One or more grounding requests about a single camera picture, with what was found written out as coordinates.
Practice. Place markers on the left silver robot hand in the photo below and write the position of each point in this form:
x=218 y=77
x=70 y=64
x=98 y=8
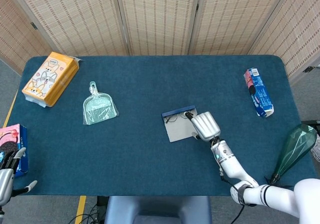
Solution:
x=6 y=181

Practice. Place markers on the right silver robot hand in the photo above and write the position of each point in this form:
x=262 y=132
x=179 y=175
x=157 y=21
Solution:
x=206 y=126

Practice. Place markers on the blue glasses case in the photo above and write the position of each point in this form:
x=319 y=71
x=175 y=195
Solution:
x=178 y=131

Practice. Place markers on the black eyeglasses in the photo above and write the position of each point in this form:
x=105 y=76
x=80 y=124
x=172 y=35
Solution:
x=172 y=118

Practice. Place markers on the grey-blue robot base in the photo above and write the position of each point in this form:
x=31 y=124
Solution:
x=157 y=209

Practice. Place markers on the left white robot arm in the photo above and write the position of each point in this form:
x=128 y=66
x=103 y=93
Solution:
x=1 y=211

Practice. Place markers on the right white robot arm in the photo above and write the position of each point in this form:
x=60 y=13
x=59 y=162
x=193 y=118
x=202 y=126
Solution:
x=232 y=164

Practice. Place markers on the pink Oreo cookie box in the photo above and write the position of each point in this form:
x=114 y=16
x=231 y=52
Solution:
x=12 y=136

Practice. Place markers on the blue Oreo cookie box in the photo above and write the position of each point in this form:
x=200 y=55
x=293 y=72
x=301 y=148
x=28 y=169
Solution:
x=260 y=93

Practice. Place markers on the blue felt table cover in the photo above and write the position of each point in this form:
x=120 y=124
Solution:
x=150 y=83

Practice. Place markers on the green glass vase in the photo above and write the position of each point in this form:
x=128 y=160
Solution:
x=297 y=143

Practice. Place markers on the black table leg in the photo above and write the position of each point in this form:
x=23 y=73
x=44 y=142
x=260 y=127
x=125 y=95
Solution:
x=101 y=204

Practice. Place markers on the black equipment base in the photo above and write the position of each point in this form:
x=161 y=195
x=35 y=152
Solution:
x=312 y=122

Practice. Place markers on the woven folding screen panel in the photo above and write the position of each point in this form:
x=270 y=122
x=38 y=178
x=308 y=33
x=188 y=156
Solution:
x=75 y=21
x=300 y=33
x=230 y=21
x=157 y=21
x=15 y=33

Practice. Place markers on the teal dustpan brush set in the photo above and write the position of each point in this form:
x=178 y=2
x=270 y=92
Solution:
x=98 y=108

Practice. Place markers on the yellow corgi tissue pack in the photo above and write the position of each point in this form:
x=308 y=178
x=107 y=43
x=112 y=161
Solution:
x=47 y=78

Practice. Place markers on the grey white sneaker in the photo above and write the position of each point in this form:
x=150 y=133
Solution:
x=316 y=148

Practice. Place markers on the metal screen hinge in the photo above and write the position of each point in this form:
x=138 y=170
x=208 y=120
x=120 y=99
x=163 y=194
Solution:
x=34 y=26
x=197 y=7

